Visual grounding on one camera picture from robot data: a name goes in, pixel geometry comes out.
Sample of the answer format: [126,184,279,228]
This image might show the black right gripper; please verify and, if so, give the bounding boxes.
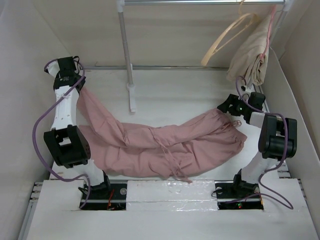
[216,93,250,116]

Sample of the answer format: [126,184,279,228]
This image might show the pink trousers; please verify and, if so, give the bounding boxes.
[77,88,247,182]

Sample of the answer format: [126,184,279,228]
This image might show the beige wooden hanger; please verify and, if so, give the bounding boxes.
[200,0,259,66]

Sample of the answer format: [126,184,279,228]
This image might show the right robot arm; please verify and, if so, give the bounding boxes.
[214,92,298,199]

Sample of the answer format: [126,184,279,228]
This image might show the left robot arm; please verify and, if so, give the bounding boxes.
[43,56,112,199]

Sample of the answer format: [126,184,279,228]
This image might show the beige hanging trousers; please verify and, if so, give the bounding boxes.
[226,15,271,86]

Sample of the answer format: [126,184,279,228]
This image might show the pink hanger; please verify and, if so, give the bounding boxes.
[259,5,277,60]

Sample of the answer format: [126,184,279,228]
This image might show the metal clothes rack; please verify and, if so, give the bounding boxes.
[116,0,293,113]

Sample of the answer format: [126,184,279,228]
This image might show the white foam strip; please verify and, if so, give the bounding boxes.
[126,180,218,212]

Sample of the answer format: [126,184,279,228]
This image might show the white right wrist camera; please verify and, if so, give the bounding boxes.
[240,85,254,95]

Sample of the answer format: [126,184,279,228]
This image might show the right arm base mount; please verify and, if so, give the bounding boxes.
[211,180,264,211]

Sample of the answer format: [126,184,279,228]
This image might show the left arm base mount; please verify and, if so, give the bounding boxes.
[78,181,128,211]

